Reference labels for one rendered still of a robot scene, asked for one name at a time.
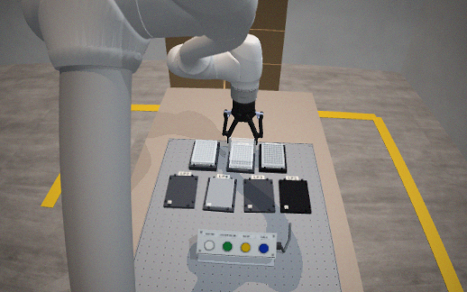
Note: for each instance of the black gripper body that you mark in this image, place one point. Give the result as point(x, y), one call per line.
point(243, 109)

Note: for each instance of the white button panel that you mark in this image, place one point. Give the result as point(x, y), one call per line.
point(260, 248)

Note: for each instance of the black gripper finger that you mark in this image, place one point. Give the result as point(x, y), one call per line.
point(256, 134)
point(231, 129)

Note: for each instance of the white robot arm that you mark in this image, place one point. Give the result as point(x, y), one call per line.
point(97, 45)

